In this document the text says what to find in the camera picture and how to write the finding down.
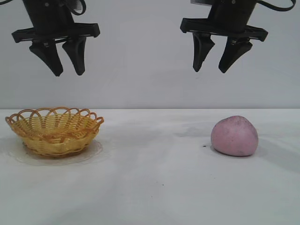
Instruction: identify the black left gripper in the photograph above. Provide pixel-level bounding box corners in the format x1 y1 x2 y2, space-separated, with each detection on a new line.
11 0 101 77

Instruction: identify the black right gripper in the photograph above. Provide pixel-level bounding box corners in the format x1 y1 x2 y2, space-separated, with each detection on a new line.
180 0 269 74

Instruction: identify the pink toy peach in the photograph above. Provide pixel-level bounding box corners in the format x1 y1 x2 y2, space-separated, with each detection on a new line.
210 115 259 157

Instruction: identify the yellow woven plastic basket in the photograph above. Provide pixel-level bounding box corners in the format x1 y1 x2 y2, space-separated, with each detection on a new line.
5 107 105 160

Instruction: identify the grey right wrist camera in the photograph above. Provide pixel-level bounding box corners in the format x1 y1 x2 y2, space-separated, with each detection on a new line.
190 0 213 6

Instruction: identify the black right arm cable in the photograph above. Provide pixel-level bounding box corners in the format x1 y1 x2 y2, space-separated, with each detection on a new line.
256 0 296 12

